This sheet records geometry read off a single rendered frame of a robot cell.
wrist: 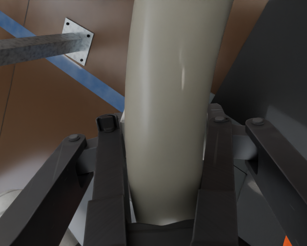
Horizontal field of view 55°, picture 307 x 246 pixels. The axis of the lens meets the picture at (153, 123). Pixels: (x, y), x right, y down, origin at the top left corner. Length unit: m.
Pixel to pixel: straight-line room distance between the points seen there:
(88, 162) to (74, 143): 0.01
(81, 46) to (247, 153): 1.65
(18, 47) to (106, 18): 0.49
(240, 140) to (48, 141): 2.07
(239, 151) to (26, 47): 1.37
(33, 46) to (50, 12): 0.45
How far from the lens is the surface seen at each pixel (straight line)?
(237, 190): 1.04
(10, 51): 1.43
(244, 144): 0.16
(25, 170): 2.51
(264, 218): 1.72
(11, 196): 0.77
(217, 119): 0.16
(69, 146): 0.16
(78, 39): 1.75
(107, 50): 1.69
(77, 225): 0.93
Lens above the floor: 1.40
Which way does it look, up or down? 58 degrees down
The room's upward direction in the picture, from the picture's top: 128 degrees counter-clockwise
